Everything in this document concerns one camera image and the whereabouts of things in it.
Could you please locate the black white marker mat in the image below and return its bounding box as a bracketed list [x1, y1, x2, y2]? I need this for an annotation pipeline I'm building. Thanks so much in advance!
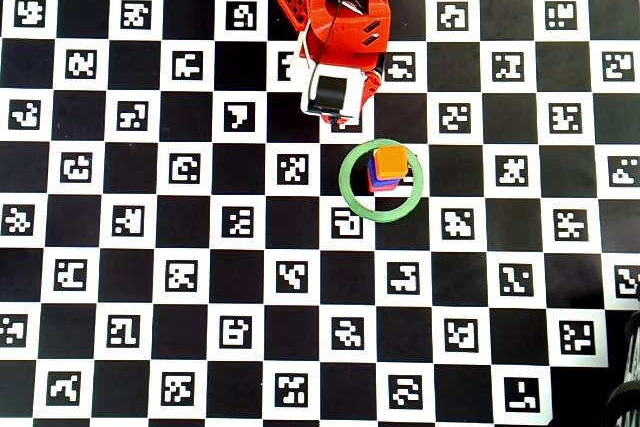
[0, 0, 640, 427]

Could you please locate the green ring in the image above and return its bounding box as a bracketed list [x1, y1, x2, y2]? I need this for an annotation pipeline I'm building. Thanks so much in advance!
[338, 138, 425, 224]

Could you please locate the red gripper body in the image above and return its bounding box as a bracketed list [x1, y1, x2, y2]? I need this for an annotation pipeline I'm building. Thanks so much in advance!
[299, 6, 392, 131]

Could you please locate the red cube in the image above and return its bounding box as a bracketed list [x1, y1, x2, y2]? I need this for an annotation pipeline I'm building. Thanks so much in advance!
[367, 174, 400, 194]

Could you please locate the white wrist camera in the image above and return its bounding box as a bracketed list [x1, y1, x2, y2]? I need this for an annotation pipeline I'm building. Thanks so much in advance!
[298, 61, 369, 121]

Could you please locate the blue cube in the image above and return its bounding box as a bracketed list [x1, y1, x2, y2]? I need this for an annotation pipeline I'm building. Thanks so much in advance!
[366, 154, 402, 186]

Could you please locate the black tripod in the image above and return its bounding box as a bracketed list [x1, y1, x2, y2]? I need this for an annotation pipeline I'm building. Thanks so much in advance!
[604, 309, 640, 427]

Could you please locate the orange cube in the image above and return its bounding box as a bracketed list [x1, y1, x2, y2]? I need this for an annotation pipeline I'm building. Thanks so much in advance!
[373, 145, 409, 181]

